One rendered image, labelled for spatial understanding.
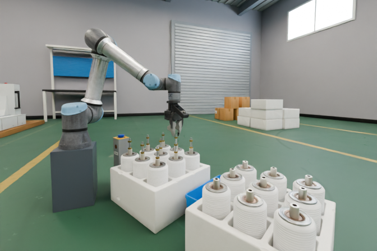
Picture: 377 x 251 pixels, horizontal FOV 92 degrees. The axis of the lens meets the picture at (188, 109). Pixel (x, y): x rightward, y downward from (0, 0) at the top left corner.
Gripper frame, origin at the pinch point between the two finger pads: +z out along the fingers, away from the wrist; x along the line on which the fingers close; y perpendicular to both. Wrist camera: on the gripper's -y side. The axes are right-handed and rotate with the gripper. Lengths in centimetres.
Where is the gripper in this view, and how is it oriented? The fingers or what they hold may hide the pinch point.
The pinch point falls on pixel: (176, 134)
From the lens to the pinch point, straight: 109.9
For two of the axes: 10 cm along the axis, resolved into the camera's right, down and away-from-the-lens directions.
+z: 0.0, 10.0, 0.6
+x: -7.0, 0.4, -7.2
